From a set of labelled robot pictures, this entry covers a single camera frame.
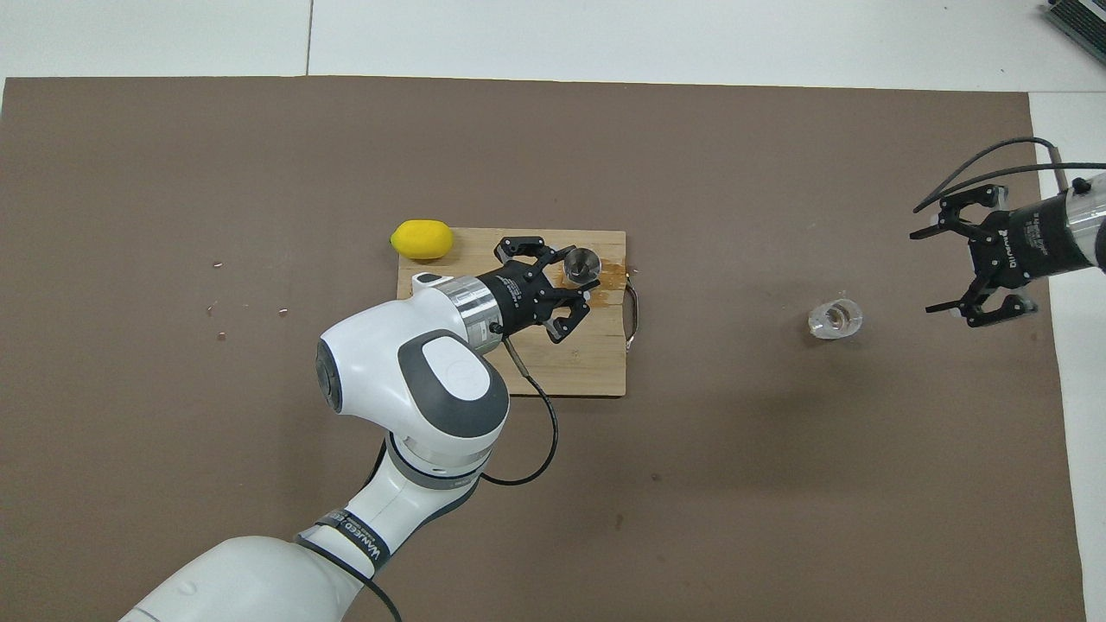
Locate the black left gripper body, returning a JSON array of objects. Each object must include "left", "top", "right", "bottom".
[{"left": 475, "top": 262, "right": 563, "bottom": 338}]

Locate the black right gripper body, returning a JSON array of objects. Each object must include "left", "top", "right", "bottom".
[{"left": 968, "top": 197, "right": 1094, "bottom": 290}]

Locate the steel cocktail jigger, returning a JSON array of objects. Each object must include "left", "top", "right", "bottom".
[{"left": 562, "top": 247, "right": 601, "bottom": 288}]

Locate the small clear glass cup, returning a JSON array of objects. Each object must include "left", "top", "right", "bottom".
[{"left": 807, "top": 298, "right": 864, "bottom": 340}]

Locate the bamboo cutting board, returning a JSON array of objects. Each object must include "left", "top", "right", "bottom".
[{"left": 396, "top": 228, "right": 640, "bottom": 397}]

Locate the yellow lemon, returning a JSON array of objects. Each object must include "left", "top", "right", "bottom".
[{"left": 390, "top": 219, "right": 454, "bottom": 261}]

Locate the grey ribbed device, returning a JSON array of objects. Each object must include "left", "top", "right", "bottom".
[{"left": 1041, "top": 0, "right": 1106, "bottom": 40}]

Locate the brown table mat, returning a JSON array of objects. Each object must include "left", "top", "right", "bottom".
[{"left": 0, "top": 76, "right": 1088, "bottom": 622}]

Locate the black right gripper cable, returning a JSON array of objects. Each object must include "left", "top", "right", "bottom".
[{"left": 914, "top": 136, "right": 1106, "bottom": 213}]

